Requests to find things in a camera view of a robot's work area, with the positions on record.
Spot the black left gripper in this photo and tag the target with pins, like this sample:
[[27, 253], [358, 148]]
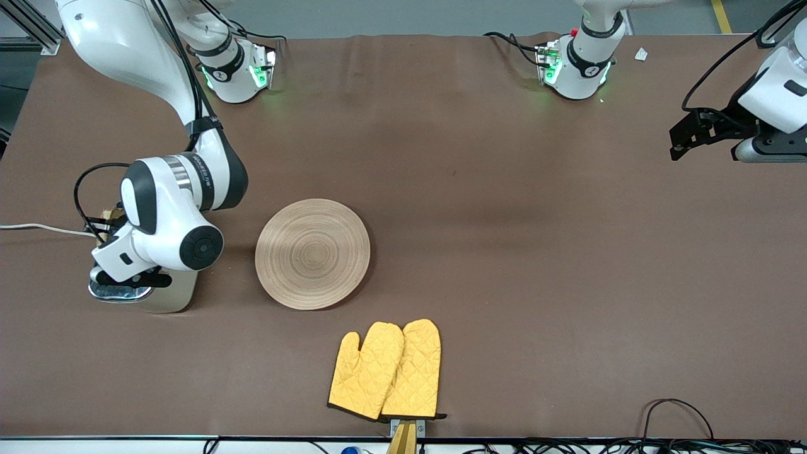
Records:
[[731, 124]]

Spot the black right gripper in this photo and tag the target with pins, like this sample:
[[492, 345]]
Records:
[[116, 223]]

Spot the brown bread slice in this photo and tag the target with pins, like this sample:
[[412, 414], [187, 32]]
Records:
[[113, 213]]

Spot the round wooden plate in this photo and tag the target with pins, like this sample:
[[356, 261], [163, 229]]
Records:
[[312, 255]]

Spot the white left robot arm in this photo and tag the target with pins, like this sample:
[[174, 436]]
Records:
[[577, 72]]

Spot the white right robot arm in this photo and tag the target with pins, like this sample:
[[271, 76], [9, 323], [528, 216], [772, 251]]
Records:
[[164, 239]]

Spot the beige chrome two-slot toaster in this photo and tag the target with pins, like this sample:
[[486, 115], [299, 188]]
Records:
[[170, 296]]

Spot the small white paper scrap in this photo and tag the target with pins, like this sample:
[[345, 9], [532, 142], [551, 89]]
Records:
[[641, 54]]

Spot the brown table cover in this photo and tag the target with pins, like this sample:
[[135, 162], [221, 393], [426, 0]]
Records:
[[473, 189]]

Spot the yellow quilted oven mitt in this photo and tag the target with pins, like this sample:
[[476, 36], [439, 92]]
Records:
[[416, 366], [365, 372]]

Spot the aluminium frame profile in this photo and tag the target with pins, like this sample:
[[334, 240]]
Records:
[[31, 28]]

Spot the wooden stick metal bracket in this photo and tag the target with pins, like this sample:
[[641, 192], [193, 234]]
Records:
[[403, 438]]

